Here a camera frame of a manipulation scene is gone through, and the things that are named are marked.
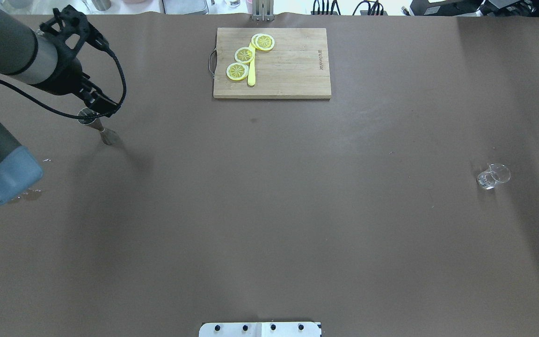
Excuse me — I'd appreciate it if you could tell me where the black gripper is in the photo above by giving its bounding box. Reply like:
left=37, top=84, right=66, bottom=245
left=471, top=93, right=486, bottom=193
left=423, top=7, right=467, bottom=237
left=40, top=55, right=119, bottom=117

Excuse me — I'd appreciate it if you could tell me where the steel double jigger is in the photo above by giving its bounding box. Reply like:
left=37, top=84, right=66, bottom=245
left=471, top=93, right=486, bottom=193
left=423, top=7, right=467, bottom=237
left=77, top=108, right=120, bottom=146

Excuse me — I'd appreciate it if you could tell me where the clear glass measuring cup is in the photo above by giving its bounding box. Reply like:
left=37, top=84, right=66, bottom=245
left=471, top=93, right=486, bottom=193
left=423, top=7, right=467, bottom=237
left=476, top=163, right=511, bottom=190

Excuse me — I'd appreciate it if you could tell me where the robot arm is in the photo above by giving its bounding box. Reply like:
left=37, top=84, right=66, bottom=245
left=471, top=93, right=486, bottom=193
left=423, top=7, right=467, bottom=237
left=0, top=5, right=128, bottom=205

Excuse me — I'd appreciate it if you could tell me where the middle lemon slice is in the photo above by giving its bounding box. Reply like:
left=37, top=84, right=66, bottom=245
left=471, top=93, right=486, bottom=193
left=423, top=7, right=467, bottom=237
left=234, top=46, right=256, bottom=65

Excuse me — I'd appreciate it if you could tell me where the far lemon slice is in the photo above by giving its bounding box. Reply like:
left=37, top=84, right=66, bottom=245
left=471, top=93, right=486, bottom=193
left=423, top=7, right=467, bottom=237
left=251, top=33, right=275, bottom=51

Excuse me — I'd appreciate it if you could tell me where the wooden cutting board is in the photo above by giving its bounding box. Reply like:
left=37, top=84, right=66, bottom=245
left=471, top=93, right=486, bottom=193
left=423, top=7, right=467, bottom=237
left=212, top=28, right=332, bottom=100

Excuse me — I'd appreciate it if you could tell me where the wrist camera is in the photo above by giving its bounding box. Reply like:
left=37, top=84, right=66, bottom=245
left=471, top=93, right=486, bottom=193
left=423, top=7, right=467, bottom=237
left=39, top=5, right=111, bottom=62

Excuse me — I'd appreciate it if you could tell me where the lemon slice near handle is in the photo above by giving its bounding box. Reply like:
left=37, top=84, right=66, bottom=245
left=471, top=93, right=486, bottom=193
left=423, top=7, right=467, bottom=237
left=226, top=62, right=249, bottom=81

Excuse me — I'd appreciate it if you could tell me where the aluminium frame post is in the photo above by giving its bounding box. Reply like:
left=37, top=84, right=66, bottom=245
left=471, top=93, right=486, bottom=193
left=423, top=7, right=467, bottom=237
left=251, top=0, right=275, bottom=22

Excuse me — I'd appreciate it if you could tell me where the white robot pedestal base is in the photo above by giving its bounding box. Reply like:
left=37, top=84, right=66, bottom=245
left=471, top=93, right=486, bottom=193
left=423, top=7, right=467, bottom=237
left=198, top=322, right=323, bottom=337

